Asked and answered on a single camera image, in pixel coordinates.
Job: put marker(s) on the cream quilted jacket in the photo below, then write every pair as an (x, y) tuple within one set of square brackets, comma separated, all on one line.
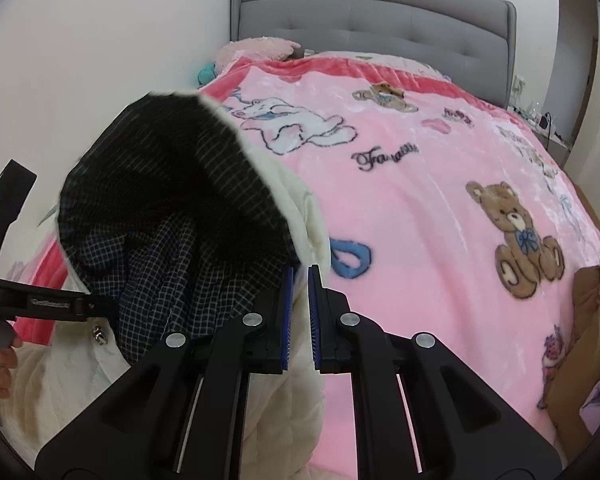
[(178, 217)]

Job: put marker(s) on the brown garment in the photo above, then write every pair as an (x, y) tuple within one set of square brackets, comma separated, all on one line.
[(579, 371)]

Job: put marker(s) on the pink cartoon fleece blanket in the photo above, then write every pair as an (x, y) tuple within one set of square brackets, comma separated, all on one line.
[(428, 196)]

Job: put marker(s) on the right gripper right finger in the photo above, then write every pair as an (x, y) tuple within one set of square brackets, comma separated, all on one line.
[(419, 411)]

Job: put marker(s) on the grey bedside table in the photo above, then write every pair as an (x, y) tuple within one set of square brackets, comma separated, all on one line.
[(545, 131)]

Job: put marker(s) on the teal plush toy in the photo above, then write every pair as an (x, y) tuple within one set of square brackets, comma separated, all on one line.
[(206, 74)]

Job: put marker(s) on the grey upholstered headboard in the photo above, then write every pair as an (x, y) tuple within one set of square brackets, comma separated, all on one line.
[(471, 41)]

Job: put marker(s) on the person's left hand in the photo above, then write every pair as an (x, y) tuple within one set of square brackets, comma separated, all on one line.
[(9, 343)]

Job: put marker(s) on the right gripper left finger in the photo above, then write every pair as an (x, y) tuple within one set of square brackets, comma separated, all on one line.
[(179, 412)]

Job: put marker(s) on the pink fluffy pillow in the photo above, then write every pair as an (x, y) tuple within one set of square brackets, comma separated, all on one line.
[(260, 49)]

